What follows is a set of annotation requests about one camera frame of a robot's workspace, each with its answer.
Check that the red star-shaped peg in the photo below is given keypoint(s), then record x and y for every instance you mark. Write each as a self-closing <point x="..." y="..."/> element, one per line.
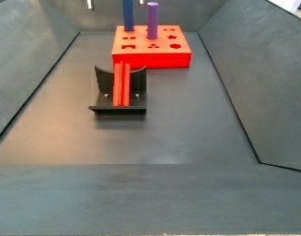
<point x="121" y="85"/>

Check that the black curved fixture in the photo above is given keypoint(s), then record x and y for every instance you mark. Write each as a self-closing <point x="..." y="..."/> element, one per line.
<point x="137" y="101"/>

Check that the purple cylinder peg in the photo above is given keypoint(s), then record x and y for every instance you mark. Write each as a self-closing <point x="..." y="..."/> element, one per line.
<point x="152" y="20"/>

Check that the blue square peg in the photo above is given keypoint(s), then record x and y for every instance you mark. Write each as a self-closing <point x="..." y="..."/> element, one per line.
<point x="128" y="15"/>

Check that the red shape-sorter block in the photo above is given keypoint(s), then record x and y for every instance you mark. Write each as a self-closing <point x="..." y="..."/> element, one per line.
<point x="166" y="52"/>

